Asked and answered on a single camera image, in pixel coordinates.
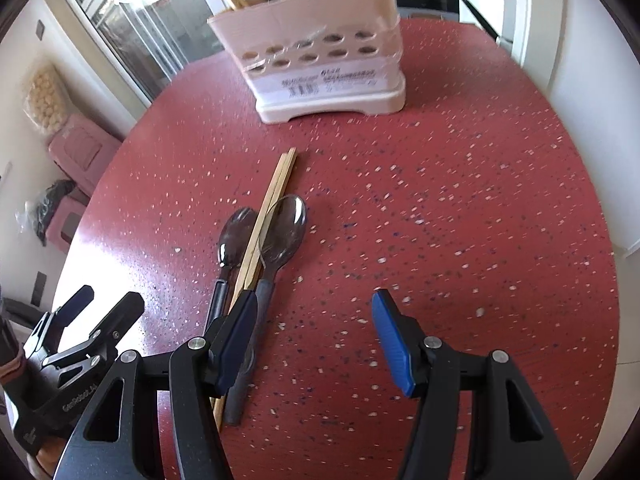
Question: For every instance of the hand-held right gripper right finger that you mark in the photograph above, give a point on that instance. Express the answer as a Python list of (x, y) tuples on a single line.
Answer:
[(392, 345)]

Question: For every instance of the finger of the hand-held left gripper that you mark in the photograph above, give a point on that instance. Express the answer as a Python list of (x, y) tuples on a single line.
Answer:
[(122, 315), (77, 302)]

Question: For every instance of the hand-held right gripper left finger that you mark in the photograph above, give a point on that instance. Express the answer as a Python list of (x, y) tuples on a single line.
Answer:
[(235, 340)]

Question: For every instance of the beige plastic utensil holder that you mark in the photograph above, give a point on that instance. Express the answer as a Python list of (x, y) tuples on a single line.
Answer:
[(300, 10)]

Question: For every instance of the pink plastic stool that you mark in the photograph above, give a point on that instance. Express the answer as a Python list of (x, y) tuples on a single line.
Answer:
[(85, 152), (65, 220)]

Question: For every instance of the black plastic bag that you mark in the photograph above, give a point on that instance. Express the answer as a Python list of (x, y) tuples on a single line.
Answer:
[(50, 202)]

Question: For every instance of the bag of pale balls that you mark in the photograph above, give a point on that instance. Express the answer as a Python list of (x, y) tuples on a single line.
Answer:
[(45, 97)]

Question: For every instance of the sliding glass door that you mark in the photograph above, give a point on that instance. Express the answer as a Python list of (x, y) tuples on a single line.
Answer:
[(140, 25)]

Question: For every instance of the dark wall switch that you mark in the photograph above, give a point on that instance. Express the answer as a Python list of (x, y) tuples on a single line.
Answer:
[(41, 30)]

